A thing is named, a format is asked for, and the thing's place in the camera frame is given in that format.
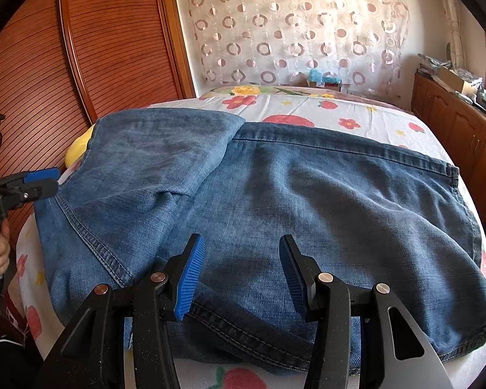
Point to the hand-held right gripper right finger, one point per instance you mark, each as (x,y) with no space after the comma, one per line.
(292,277)

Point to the low wooden cabinet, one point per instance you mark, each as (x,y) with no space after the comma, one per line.
(449,117)

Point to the yellow plush toy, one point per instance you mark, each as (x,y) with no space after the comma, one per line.
(77,150)

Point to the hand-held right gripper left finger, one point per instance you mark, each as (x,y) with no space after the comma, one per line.
(190,275)

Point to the person's dark jacket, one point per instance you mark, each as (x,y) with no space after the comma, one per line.
(8,358)

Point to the blue tissue pack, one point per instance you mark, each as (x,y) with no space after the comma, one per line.
(320,77)

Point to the blue denim pants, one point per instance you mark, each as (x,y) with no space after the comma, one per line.
(307,194)

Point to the wooden slatted wardrobe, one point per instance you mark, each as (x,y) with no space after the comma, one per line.
(117,40)

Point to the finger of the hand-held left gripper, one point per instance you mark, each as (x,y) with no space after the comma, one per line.
(40,191)
(42,175)

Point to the cardboard box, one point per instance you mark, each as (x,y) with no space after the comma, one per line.
(455,79)

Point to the circle-patterned sheer curtain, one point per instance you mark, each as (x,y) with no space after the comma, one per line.
(287,28)

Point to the white checked window curtain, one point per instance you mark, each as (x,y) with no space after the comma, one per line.
(451,20)

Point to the patterned cloth pile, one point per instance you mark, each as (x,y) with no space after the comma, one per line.
(431,61)

